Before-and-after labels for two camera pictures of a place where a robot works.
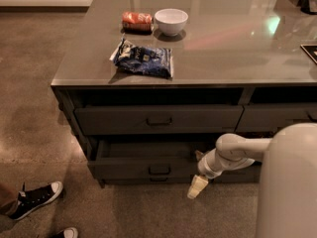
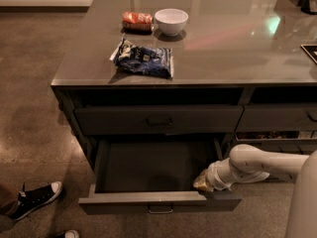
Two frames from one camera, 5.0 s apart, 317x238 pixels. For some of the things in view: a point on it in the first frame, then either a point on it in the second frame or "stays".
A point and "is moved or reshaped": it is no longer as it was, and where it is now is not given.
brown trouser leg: [9, 196] stays
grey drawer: [119, 161] is moved or reshaped
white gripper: [207, 168] -> [215, 177]
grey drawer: [273, 116] stays
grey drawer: [180, 119] stays
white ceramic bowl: [170, 21] stays
